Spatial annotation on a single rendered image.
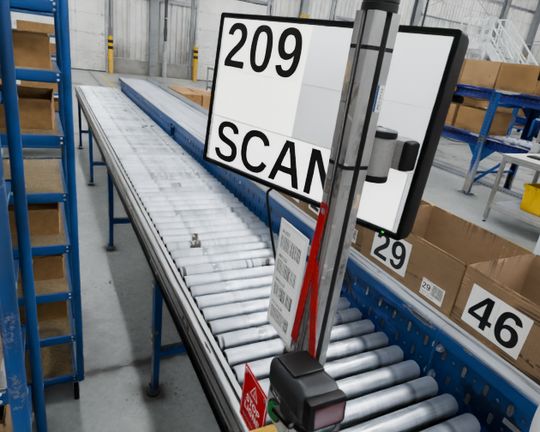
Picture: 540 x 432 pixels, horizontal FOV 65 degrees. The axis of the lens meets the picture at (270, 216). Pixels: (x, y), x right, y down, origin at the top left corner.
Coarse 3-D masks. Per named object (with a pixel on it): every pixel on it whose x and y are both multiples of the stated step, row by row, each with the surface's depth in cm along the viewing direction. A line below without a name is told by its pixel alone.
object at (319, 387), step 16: (304, 352) 63; (272, 368) 61; (288, 368) 59; (304, 368) 59; (320, 368) 59; (272, 384) 62; (288, 384) 57; (304, 384) 56; (320, 384) 56; (336, 384) 57; (288, 400) 57; (304, 400) 54; (320, 400) 54; (336, 400) 55; (288, 416) 61; (304, 416) 54; (320, 416) 54; (336, 416) 55
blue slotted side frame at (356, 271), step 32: (128, 96) 522; (256, 192) 202; (352, 288) 145; (384, 288) 127; (416, 320) 116; (416, 352) 121; (448, 352) 111; (448, 384) 111; (480, 384) 103; (480, 416) 103; (512, 416) 96
